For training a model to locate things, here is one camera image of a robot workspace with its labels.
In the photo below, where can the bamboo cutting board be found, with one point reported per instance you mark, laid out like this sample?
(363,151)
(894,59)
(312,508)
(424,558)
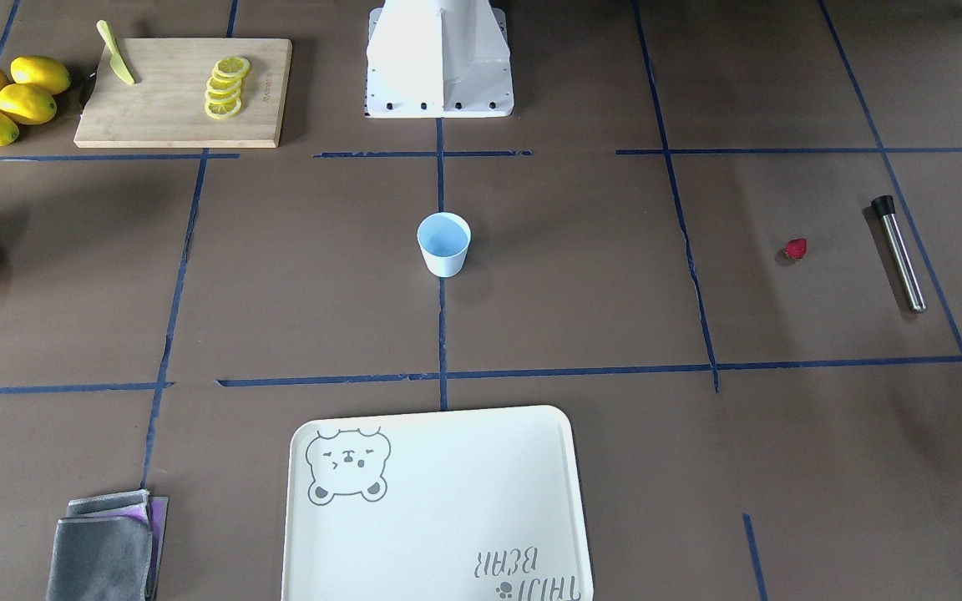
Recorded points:
(164,108)

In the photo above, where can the yellow-green plastic knife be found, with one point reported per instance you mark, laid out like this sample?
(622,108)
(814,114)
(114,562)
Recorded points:
(117,61)

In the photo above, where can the steel muddler black tip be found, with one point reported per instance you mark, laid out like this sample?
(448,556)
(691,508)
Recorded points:
(884,208)

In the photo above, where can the grey folded cloth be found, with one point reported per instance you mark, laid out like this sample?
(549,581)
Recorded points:
(109,547)

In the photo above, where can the cream bear serving tray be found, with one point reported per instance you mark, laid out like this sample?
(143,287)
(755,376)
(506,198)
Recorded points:
(460,505)

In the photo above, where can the red strawberry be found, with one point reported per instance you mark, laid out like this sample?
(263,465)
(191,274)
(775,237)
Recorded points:
(796,249)

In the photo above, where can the light blue plastic cup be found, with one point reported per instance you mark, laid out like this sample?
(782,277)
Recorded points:
(443,239)

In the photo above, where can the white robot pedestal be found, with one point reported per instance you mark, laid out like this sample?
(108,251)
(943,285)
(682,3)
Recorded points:
(438,60)

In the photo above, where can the lemon slices row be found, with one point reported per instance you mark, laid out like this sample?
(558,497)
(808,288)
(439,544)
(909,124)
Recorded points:
(223,96)

